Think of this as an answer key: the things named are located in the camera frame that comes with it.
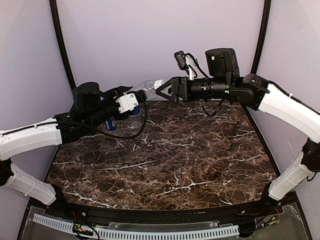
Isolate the large clear plastic bottle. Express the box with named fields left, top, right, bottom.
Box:
left=130, top=78, right=157, bottom=100

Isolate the pepsi bottle blue label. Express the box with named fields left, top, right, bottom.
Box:
left=105, top=117, right=123, bottom=137

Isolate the white flip bottle cap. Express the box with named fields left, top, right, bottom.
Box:
left=153, top=79, right=166, bottom=90

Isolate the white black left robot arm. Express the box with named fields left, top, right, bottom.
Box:
left=0, top=82, right=147, bottom=206

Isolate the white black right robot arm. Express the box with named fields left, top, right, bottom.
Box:
left=155, top=48, right=320, bottom=202

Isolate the small water bottle blue label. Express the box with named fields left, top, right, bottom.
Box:
left=129, top=105, right=142, bottom=130

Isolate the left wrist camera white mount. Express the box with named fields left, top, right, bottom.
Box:
left=115, top=93, right=139, bottom=114

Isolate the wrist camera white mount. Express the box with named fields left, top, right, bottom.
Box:
left=115, top=93, right=139, bottom=114
left=173, top=50, right=198, bottom=81

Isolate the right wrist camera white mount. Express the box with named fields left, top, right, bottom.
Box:
left=173, top=50, right=198, bottom=81

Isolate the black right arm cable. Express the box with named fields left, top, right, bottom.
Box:
left=201, top=98, right=226, bottom=117

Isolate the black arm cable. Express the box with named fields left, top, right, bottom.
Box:
left=201, top=98, right=226, bottom=117
left=34, top=99, right=148, bottom=140

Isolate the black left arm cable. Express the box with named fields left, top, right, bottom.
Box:
left=34, top=99, right=148, bottom=140

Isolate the black left rear frame post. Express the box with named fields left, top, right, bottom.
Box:
left=49, top=0, right=76, bottom=91

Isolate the black frame post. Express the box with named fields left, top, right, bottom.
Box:
left=250, top=0, right=272, bottom=74
left=49, top=0, right=76, bottom=91

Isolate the black front table rail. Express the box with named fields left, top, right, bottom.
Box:
left=67, top=201, right=278, bottom=225

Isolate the black right rear frame post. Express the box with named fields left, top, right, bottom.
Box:
left=250, top=0, right=272, bottom=74

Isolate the black right table edge rail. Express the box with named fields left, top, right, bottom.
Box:
left=242, top=106, right=281, bottom=177

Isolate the white slotted cable duct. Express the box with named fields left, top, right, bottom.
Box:
left=32, top=213, right=240, bottom=240

